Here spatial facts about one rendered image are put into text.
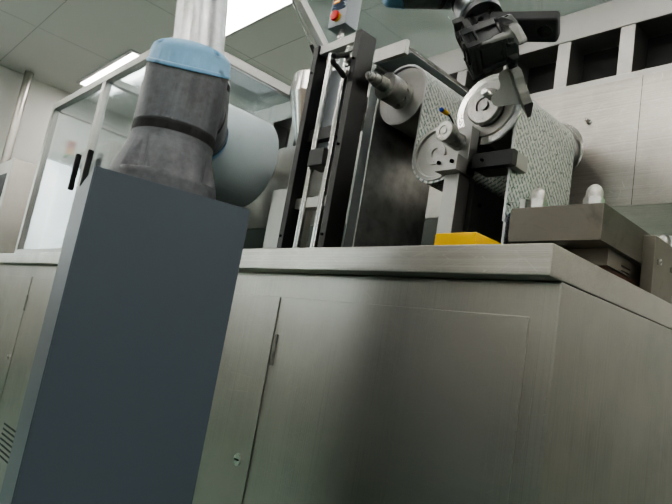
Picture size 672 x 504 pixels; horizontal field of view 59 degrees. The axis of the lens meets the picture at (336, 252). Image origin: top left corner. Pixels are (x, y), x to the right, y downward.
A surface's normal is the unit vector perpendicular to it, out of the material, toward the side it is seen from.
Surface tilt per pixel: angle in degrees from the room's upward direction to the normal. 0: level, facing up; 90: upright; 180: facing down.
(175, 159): 72
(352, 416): 90
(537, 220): 90
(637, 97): 90
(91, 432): 90
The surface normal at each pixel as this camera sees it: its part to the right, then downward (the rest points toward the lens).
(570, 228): -0.71, -0.24
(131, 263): 0.49, -0.06
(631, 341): 0.68, 0.00
